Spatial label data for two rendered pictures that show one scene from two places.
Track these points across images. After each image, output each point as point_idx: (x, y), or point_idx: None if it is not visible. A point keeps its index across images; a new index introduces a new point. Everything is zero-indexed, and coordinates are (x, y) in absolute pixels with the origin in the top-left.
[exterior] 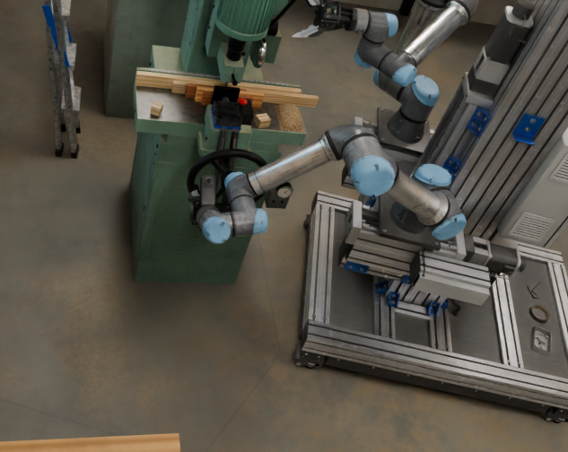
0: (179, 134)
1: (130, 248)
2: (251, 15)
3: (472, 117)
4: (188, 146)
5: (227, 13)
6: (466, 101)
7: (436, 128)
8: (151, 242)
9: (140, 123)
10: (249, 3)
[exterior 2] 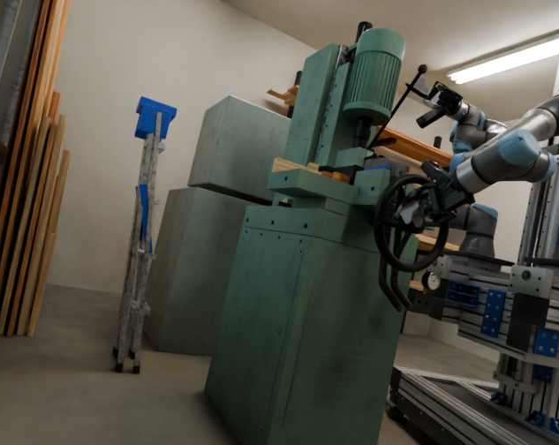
0: (336, 199)
1: (235, 440)
2: (386, 87)
3: None
4: (343, 217)
5: (364, 90)
6: None
7: (526, 215)
8: (290, 383)
9: (302, 175)
10: (384, 75)
